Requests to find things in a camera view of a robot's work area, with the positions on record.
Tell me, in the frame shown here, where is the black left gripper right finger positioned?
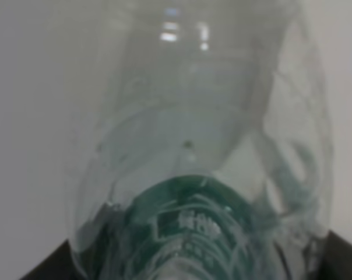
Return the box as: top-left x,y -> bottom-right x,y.
318,232 -> 352,280

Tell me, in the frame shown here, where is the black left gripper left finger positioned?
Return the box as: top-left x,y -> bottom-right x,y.
20,240 -> 83,280

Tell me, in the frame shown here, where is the clear bottle with green label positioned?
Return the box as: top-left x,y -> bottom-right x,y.
66,1 -> 332,279

